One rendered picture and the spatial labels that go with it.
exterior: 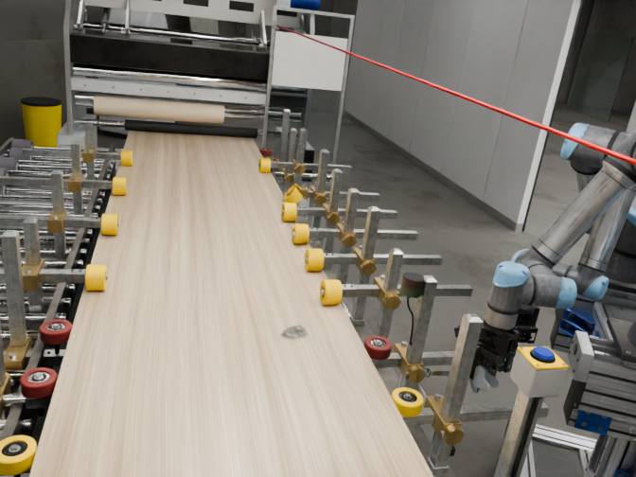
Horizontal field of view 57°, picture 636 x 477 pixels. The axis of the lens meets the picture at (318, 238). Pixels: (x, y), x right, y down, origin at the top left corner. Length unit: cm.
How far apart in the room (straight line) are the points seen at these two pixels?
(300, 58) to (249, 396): 281
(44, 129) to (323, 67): 340
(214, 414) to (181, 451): 14
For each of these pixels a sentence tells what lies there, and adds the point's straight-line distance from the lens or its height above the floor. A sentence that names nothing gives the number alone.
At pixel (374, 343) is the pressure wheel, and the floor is 90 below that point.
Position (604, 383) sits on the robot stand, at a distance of 186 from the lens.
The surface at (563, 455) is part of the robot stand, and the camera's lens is 275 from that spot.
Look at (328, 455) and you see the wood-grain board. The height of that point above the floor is 90.
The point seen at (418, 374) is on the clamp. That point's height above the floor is 85.
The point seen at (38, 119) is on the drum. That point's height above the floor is 43.
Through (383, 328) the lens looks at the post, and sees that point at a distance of 197.
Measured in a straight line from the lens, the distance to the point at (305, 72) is 397.
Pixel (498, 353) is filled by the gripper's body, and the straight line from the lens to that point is 152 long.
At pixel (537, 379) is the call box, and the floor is 119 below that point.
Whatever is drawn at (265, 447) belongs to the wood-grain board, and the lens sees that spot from 135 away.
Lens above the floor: 179
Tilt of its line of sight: 22 degrees down
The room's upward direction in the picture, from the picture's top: 7 degrees clockwise
